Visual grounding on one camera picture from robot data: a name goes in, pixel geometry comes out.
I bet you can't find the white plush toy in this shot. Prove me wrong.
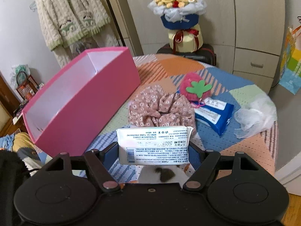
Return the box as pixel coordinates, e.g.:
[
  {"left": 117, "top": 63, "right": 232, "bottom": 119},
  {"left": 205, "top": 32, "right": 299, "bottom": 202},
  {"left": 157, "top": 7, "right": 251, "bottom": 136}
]
[{"left": 138, "top": 165, "right": 188, "bottom": 187}]

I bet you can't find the red gift bag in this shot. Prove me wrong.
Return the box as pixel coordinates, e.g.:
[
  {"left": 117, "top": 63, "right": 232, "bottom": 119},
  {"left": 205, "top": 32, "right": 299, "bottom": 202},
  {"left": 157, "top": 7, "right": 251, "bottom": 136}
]
[{"left": 16, "top": 71, "right": 39, "bottom": 100}]

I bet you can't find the flower bouquet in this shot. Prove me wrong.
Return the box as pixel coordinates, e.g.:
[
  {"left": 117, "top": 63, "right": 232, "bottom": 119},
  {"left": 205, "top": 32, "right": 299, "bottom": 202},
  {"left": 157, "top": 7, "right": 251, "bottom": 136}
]
[{"left": 148, "top": 0, "right": 207, "bottom": 54}]

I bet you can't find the colourful patchwork table mat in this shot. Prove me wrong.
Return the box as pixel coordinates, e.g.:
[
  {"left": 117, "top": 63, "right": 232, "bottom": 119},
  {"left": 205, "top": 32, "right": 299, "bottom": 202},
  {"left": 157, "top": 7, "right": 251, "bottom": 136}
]
[{"left": 37, "top": 53, "right": 279, "bottom": 184}]

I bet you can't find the pink strawberry plush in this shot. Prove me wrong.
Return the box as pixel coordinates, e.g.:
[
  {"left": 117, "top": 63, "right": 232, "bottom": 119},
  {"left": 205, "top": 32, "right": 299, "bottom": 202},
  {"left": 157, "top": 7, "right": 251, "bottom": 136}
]
[{"left": 179, "top": 73, "right": 212, "bottom": 102}]

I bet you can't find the blue tissue pack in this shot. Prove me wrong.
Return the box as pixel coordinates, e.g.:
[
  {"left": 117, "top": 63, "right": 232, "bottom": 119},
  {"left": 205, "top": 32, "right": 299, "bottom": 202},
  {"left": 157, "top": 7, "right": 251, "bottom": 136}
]
[{"left": 194, "top": 97, "right": 234, "bottom": 136}]

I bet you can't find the cream fluffy cardigan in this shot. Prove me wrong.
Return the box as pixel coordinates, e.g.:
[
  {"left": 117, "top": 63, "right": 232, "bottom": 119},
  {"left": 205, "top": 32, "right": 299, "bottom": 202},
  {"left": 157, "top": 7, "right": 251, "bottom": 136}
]
[{"left": 35, "top": 0, "right": 111, "bottom": 51}]

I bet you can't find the colourful paper gift bag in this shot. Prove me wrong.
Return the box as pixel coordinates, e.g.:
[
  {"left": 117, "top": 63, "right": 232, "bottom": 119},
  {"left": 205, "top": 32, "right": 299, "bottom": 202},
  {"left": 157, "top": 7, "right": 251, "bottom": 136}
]
[{"left": 279, "top": 26, "right": 300, "bottom": 95}]

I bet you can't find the white tissue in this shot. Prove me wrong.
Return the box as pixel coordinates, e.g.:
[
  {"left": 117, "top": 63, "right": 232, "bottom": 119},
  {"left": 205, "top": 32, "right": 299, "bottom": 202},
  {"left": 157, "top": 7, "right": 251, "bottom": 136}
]
[{"left": 234, "top": 94, "right": 277, "bottom": 139}]

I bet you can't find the pink floral scrunchie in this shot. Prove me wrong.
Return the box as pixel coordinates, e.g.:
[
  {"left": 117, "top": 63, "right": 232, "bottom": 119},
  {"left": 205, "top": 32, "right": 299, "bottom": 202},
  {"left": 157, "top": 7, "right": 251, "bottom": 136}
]
[{"left": 128, "top": 85, "right": 196, "bottom": 135}]

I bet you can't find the pink storage box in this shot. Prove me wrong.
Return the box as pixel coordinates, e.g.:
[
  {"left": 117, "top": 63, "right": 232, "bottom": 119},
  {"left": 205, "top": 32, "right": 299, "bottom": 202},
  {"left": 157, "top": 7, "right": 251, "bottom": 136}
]
[{"left": 22, "top": 47, "right": 140, "bottom": 157}]

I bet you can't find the beige wardrobe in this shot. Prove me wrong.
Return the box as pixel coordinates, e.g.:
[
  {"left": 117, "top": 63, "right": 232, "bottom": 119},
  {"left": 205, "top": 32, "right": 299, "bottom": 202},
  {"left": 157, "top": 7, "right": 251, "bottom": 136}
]
[{"left": 110, "top": 0, "right": 285, "bottom": 92}]

